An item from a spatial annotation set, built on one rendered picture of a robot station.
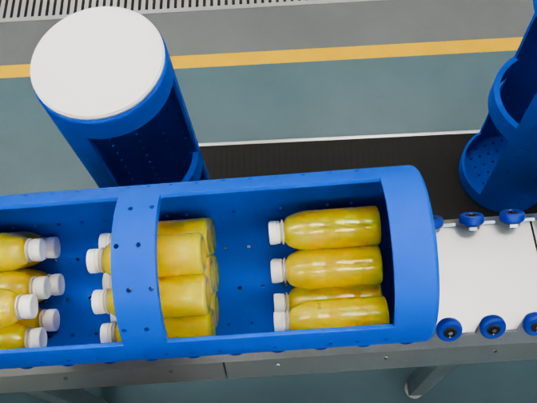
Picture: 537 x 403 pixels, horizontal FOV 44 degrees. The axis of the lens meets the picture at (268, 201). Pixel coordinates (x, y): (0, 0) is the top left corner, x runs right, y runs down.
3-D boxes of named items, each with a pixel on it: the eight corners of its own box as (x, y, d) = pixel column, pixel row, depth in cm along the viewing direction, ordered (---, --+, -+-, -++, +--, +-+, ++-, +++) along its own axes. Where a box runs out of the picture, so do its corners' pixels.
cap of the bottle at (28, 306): (26, 321, 107) (37, 321, 107) (17, 316, 104) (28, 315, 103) (29, 297, 109) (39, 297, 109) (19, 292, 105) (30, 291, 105)
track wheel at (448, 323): (464, 322, 113) (461, 315, 114) (438, 324, 113) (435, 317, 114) (463, 343, 115) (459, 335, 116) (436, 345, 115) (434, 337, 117)
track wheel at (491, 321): (508, 319, 112) (504, 312, 114) (482, 321, 112) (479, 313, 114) (506, 340, 114) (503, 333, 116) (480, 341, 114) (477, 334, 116)
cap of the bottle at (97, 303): (110, 308, 108) (99, 309, 108) (107, 285, 107) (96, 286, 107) (104, 317, 104) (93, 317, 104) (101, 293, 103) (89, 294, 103)
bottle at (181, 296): (212, 306, 109) (112, 313, 110) (208, 268, 108) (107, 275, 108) (208, 321, 102) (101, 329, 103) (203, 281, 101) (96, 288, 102)
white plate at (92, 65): (3, 90, 132) (5, 93, 133) (121, 137, 126) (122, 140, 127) (74, -10, 142) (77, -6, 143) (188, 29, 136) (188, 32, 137)
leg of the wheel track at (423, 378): (424, 398, 202) (468, 360, 145) (405, 399, 202) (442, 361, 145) (421, 379, 204) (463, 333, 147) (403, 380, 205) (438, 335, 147)
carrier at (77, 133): (119, 244, 213) (196, 278, 207) (2, 94, 133) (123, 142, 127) (161, 172, 223) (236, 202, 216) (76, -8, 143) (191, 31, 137)
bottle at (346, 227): (375, 201, 112) (277, 209, 113) (380, 208, 106) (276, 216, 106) (377, 240, 114) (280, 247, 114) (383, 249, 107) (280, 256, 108)
